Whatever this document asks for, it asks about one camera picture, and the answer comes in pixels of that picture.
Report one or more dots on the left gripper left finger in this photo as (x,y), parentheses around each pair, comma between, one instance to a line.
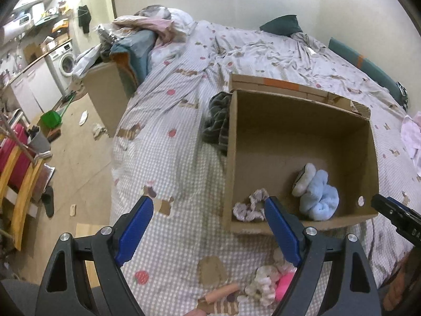
(129,229)

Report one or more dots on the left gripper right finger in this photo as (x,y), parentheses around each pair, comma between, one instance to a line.
(287,229)

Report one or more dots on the mauve fabric scrunchie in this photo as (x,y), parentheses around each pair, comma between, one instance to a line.
(253,210)

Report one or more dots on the light blue plush slipper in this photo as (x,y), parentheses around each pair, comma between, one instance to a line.
(318,199)

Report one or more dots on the pink plush toy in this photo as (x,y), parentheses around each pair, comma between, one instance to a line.
(283,285)

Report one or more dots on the tan doll limb toy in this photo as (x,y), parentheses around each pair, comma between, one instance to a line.
(220,293)

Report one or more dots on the white fluffy scrunchie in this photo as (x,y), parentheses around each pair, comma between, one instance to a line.
(264,284)

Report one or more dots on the open cardboard box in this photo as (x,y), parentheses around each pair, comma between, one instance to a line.
(275,128)

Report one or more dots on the wooden chair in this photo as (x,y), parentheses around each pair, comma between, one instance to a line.
(15,202)

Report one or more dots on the dark striped garment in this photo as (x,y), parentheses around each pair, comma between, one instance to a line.
(216,126)

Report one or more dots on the green plastic dustpan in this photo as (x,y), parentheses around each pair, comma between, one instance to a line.
(51,119)

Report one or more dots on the tall cardboard box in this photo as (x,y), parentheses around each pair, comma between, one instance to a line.
(110,88)

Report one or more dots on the teal headboard cushion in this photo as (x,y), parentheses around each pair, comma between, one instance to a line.
(395,88)

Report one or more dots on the white kitchen cabinet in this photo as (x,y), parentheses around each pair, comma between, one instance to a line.
(34,91)

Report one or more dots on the white washing machine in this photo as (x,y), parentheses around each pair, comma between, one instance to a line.
(61,62)

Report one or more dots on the pile of clothes on bed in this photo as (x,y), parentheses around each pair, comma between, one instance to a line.
(134,42)

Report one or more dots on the dark green pillow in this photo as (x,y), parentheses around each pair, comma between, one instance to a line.
(285,25)

